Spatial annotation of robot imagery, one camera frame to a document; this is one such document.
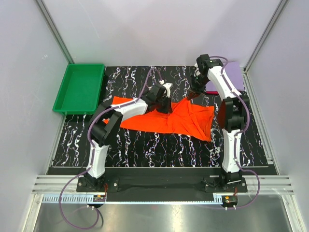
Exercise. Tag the orange t shirt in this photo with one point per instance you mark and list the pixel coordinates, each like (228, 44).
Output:
(185, 119)

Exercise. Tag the left small circuit board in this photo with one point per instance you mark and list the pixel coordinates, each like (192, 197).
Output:
(99, 198)

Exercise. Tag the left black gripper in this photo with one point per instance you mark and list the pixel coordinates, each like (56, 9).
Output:
(168, 108)

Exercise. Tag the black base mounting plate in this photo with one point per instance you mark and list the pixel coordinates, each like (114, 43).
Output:
(153, 185)

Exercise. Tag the folded purple t shirt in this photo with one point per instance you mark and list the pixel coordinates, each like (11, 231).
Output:
(234, 73)

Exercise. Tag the right small circuit board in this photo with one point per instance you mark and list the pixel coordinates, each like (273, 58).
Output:
(230, 199)

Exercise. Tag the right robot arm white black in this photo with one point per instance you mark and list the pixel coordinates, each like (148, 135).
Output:
(233, 116)

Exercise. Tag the folded pink t shirt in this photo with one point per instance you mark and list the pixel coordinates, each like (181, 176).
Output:
(212, 92)

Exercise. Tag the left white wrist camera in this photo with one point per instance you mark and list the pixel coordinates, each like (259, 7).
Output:
(168, 87)

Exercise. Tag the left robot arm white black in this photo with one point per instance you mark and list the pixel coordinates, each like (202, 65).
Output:
(106, 121)

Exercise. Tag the aluminium frame rail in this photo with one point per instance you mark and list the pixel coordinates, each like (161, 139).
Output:
(51, 187)

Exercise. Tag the green plastic bin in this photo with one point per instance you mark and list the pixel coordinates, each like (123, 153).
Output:
(80, 89)

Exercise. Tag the small circuit board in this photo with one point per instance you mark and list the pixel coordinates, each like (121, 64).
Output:
(230, 199)
(99, 198)

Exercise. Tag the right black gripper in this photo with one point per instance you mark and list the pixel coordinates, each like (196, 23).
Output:
(194, 89)

